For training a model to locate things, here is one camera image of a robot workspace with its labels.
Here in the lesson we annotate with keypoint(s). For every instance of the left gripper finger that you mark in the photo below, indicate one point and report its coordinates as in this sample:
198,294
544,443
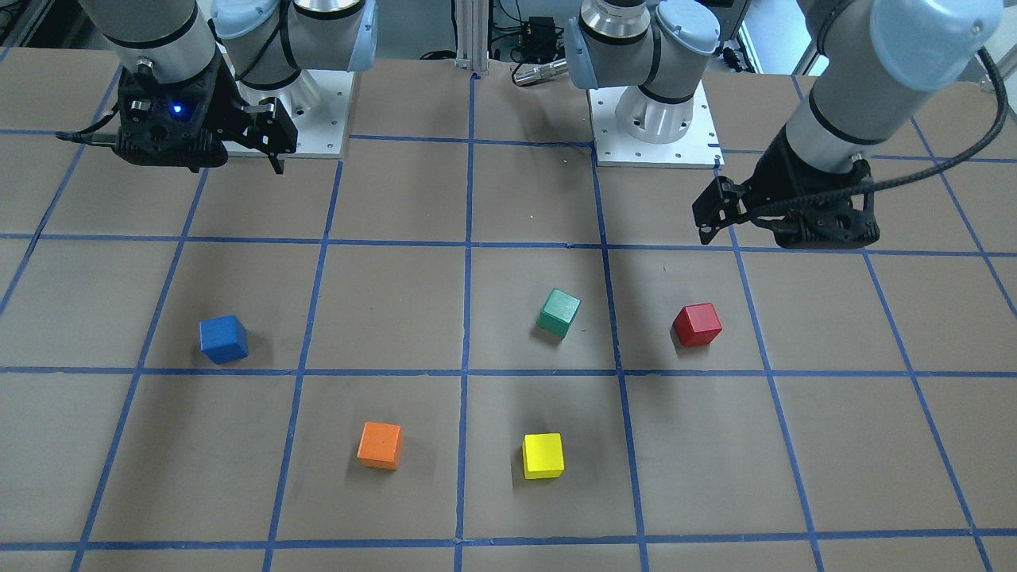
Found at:
720,206

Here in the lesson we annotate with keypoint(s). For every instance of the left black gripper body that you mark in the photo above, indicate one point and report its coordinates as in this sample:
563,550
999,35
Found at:
794,173

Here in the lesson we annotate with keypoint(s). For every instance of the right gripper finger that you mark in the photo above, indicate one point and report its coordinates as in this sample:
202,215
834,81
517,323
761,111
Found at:
269,130

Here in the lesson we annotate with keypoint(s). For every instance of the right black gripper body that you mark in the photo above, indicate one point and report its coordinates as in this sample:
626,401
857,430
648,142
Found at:
226,103

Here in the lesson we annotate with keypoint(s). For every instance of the red block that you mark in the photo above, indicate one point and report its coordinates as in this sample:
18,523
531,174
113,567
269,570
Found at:
697,325

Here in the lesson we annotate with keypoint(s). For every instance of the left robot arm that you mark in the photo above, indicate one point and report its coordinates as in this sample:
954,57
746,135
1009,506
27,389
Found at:
886,60

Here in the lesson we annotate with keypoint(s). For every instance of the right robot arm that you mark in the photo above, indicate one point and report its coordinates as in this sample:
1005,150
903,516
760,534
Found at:
252,78

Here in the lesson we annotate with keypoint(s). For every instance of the green block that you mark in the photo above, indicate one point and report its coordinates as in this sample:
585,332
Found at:
558,312

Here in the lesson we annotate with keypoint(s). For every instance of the blue block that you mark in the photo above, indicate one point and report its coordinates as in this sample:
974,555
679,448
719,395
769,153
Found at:
223,339

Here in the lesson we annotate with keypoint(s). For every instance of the yellow block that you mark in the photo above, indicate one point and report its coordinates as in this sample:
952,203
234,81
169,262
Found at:
543,455

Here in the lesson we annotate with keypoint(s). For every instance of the orange block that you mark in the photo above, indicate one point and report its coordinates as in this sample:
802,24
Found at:
381,445

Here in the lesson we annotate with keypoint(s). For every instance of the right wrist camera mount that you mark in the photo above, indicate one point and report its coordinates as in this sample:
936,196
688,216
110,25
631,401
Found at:
105,132

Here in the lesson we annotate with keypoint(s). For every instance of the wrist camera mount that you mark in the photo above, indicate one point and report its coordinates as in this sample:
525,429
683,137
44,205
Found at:
832,225
105,132

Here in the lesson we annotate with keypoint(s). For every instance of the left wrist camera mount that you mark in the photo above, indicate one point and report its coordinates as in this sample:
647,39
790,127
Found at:
832,225

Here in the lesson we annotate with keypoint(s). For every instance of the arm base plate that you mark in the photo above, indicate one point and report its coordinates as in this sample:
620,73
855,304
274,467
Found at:
631,130
319,104

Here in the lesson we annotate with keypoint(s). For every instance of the aluminium frame post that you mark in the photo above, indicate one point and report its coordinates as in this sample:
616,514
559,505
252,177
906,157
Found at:
471,28

